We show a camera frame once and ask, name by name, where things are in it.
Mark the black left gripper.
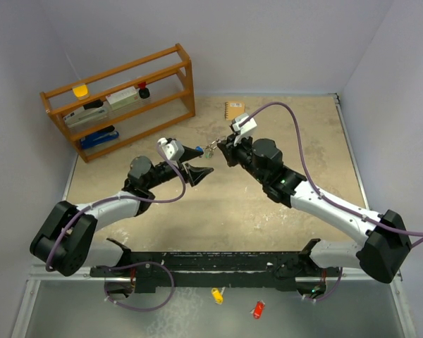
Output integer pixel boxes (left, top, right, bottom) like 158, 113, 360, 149
145, 146, 212, 190

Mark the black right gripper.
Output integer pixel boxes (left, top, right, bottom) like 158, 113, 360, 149
219, 131, 268, 184

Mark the metal keyring with carabiner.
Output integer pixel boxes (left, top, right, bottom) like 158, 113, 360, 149
204, 139, 221, 152

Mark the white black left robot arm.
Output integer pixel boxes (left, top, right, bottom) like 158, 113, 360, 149
30, 139, 213, 277

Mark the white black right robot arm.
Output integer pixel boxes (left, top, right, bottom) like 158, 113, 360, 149
218, 134, 412, 284

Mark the brown spiral notebook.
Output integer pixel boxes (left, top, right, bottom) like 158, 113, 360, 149
224, 101, 245, 121

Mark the black red stamp bottle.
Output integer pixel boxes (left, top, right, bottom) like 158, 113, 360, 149
137, 82, 150, 99

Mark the blue stapler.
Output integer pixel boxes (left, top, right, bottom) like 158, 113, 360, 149
80, 125, 119, 149

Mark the white cardboard box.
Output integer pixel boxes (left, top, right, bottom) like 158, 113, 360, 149
106, 87, 139, 110

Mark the orange wooden shelf rack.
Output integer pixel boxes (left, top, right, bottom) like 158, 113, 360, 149
40, 44, 195, 163

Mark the white black stapler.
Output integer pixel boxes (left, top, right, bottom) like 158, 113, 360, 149
63, 101, 110, 128

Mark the yellow-capped key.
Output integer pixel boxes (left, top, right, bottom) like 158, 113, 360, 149
211, 287, 226, 305

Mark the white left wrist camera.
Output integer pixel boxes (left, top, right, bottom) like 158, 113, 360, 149
157, 137, 185, 161

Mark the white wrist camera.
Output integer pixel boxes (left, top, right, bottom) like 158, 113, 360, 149
231, 113, 257, 146
157, 137, 185, 161

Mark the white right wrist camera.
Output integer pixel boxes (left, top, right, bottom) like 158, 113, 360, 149
231, 113, 257, 146

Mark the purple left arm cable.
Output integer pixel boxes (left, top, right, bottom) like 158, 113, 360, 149
44, 144, 187, 273

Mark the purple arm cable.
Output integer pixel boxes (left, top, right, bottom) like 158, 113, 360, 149
242, 101, 423, 237
44, 144, 187, 273

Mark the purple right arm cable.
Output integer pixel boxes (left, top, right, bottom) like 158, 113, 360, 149
242, 101, 423, 237

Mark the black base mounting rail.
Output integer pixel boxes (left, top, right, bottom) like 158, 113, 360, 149
90, 239, 340, 294

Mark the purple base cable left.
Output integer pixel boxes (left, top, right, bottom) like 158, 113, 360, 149
103, 261, 176, 313

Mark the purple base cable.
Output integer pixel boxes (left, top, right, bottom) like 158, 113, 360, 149
301, 267, 343, 303
103, 261, 176, 313

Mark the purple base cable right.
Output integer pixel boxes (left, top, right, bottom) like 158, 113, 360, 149
301, 267, 343, 303

